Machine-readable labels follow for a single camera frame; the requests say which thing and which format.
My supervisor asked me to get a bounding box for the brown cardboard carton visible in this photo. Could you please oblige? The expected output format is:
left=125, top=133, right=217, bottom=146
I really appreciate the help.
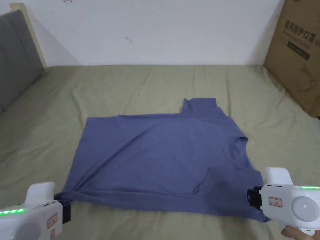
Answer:
left=263, top=0, right=320, bottom=119

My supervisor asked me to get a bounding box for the person's right hand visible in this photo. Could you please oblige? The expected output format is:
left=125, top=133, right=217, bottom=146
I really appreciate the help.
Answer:
left=281, top=226, right=320, bottom=240

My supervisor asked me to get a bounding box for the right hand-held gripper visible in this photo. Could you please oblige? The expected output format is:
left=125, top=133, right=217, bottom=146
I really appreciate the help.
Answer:
left=247, top=167, right=320, bottom=237

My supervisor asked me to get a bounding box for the bed with pale green sheet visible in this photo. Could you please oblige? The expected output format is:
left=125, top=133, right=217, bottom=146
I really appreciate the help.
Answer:
left=0, top=64, right=320, bottom=240

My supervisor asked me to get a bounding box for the grey padded headboard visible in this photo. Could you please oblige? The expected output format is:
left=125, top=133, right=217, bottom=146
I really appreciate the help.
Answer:
left=0, top=9, right=45, bottom=115

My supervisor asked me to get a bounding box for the blue t-shirt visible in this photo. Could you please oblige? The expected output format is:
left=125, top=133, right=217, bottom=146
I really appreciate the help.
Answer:
left=53, top=97, right=272, bottom=223

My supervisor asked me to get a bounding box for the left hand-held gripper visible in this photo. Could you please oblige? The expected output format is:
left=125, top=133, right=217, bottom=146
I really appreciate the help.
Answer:
left=0, top=182, right=72, bottom=240

